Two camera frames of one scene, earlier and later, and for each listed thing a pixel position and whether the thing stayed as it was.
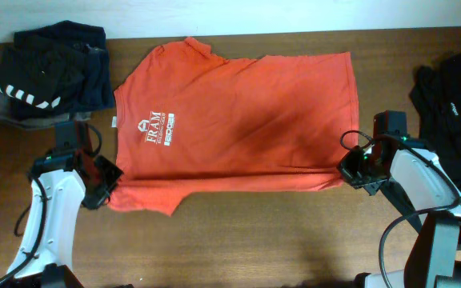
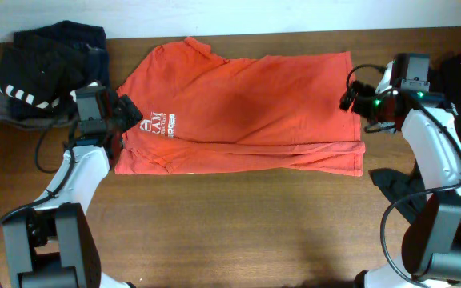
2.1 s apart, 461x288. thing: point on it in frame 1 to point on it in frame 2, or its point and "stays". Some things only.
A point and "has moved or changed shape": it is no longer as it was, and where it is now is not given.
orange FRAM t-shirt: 194,121 has moved or changed shape
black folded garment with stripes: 56,70 stays
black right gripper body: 359,170 to 368,103
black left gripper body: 102,186 to 125,116
